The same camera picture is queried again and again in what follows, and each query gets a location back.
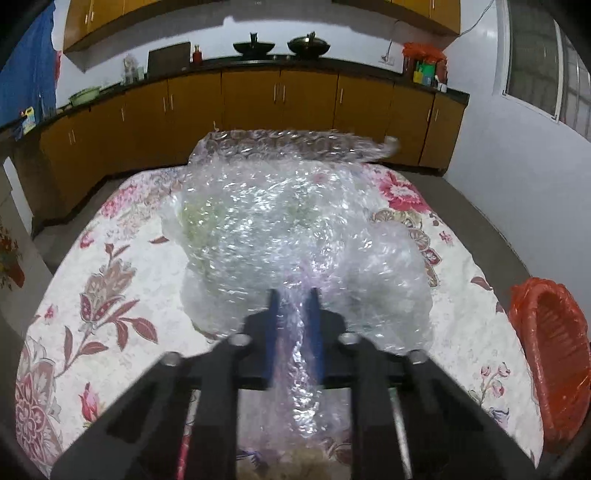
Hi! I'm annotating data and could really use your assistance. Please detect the white wall cable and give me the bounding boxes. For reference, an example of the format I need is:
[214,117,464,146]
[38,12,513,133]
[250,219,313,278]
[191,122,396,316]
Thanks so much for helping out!
[461,0,497,36]

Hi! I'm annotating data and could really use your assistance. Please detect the floral tablecloth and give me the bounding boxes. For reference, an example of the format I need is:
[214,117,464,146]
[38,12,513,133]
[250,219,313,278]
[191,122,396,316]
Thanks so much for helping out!
[14,164,546,478]

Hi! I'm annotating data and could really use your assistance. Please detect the wooden upper kitchen cabinets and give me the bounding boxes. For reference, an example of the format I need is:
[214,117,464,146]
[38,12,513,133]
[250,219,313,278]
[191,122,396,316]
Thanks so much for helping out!
[62,0,462,52]

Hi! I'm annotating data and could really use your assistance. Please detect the red plastic bag on bottles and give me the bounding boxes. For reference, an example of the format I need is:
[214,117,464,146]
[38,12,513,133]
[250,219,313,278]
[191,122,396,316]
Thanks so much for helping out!
[403,42,448,65]

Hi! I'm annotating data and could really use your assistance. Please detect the dark cutting board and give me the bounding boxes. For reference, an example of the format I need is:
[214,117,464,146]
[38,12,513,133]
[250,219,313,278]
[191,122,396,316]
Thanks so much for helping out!
[147,41,192,75]

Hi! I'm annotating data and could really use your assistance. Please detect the clear jar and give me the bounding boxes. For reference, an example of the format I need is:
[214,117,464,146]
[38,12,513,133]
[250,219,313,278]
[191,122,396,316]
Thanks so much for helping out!
[121,53,139,85]

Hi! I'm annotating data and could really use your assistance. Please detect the blue cloth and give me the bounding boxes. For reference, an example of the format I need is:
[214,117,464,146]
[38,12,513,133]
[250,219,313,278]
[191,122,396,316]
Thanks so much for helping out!
[0,2,58,127]

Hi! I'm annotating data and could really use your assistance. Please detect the red plastic basket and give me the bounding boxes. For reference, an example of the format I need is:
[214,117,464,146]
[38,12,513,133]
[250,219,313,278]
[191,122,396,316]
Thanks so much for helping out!
[509,277,591,455]

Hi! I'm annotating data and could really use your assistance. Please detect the wooden lower kitchen cabinets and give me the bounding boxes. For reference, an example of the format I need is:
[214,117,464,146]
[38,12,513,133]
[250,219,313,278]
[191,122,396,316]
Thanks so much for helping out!
[39,69,465,232]

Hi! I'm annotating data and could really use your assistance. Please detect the white panel with red flowers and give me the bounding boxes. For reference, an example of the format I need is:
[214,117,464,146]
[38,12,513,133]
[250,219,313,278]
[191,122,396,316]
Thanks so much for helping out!
[0,157,35,291]

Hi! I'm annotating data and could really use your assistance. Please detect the black wok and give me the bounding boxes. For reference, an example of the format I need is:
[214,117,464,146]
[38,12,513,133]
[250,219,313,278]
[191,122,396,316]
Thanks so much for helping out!
[232,32,276,58]
[287,31,332,58]

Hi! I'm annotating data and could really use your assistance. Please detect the wooden kitchen cabinets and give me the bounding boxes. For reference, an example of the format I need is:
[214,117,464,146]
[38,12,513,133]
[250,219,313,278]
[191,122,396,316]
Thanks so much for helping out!
[39,69,465,232]
[62,0,462,52]

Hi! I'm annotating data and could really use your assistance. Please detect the barred window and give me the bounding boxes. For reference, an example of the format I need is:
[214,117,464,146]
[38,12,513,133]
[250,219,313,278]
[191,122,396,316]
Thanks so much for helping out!
[503,0,591,139]

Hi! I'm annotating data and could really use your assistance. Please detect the green enamel pot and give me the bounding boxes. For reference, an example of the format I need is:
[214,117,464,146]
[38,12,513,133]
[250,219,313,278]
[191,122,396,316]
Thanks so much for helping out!
[68,87,102,107]

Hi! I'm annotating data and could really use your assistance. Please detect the black kitchen countertop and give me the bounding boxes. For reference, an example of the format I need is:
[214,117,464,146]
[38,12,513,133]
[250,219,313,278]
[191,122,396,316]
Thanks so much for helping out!
[0,55,471,134]

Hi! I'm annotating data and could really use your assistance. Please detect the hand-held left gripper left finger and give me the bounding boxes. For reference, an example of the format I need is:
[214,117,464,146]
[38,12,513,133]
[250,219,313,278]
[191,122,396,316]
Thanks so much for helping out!
[48,287,282,480]

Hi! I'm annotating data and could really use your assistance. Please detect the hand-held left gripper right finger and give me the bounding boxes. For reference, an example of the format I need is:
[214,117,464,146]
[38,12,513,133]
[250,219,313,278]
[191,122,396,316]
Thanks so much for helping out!
[308,286,539,480]

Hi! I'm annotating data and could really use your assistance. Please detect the black wok right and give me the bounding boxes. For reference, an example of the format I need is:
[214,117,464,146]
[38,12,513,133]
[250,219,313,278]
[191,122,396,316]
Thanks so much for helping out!
[287,31,332,58]

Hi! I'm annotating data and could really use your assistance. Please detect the clear bubble wrap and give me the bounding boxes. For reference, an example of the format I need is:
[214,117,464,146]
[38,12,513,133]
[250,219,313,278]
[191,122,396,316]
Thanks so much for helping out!
[159,127,435,450]

